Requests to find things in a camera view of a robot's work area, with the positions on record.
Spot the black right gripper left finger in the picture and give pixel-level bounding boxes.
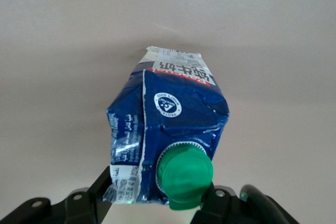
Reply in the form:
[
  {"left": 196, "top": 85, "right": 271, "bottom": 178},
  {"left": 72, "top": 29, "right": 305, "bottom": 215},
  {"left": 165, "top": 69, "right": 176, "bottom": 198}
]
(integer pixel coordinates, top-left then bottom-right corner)
[{"left": 65, "top": 165, "right": 117, "bottom": 224}]

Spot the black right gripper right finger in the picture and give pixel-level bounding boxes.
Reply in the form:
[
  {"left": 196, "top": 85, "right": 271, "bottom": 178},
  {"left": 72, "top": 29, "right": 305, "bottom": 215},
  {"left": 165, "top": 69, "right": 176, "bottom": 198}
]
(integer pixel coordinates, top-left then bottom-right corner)
[{"left": 192, "top": 181, "right": 239, "bottom": 224}]

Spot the blue milk carton green cap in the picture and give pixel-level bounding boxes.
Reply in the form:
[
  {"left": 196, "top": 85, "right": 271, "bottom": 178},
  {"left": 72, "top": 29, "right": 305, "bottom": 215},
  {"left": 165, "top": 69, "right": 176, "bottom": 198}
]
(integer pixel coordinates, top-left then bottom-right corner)
[{"left": 101, "top": 46, "right": 231, "bottom": 211}]

